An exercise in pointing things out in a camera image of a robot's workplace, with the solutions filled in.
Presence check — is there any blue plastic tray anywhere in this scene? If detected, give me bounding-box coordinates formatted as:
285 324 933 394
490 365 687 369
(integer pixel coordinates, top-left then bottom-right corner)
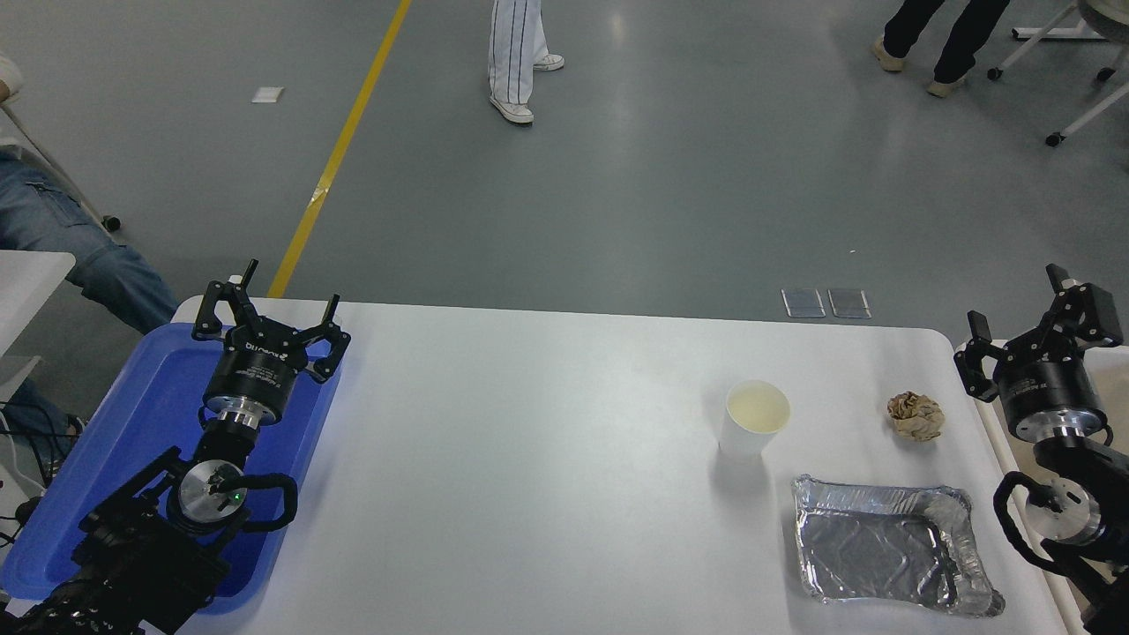
0 322 343 616

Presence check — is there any yellow floor tape line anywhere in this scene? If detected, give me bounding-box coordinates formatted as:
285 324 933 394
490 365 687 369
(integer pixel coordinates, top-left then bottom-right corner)
266 0 414 299

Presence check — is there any black cable bundle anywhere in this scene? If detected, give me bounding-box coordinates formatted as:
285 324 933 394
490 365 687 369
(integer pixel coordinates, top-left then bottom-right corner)
0 401 82 548

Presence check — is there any seated person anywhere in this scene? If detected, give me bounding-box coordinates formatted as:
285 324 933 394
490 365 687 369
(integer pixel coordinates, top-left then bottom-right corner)
0 51 182 477

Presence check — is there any white paper cup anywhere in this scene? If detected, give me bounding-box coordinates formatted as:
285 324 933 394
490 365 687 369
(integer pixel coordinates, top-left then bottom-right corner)
718 379 791 463

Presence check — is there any walking person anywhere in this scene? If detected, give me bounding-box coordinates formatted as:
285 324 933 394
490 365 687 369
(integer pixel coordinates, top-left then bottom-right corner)
871 0 1011 98

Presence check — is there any standing person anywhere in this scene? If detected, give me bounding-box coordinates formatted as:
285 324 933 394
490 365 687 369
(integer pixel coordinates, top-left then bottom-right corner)
488 0 565 126

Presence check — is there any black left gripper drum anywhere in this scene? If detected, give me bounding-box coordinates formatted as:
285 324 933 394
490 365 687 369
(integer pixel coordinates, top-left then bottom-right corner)
203 326 310 417

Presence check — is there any white wheeled stand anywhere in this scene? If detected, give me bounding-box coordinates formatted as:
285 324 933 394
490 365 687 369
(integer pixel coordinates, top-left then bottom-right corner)
986 0 1129 147

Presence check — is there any silver foil tray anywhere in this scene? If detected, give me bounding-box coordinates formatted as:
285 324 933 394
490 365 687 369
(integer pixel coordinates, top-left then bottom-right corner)
791 474 1006 618

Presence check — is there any large pale bin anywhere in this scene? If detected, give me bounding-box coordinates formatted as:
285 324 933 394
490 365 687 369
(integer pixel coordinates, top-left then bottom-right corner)
953 340 1129 635

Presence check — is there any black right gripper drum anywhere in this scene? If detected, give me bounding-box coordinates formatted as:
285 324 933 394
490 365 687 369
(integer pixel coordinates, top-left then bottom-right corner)
995 338 1107 438

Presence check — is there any metal chair leg with castor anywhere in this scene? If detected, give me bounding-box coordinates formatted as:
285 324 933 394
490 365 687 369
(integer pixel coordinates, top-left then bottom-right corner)
0 99 123 234

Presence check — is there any crumpled tan paper ball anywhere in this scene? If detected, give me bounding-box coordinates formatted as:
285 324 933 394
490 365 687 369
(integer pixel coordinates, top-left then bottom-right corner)
886 392 946 443

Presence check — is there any small white side table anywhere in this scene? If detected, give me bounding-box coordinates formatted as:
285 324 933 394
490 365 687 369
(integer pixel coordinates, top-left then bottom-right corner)
0 250 77 355

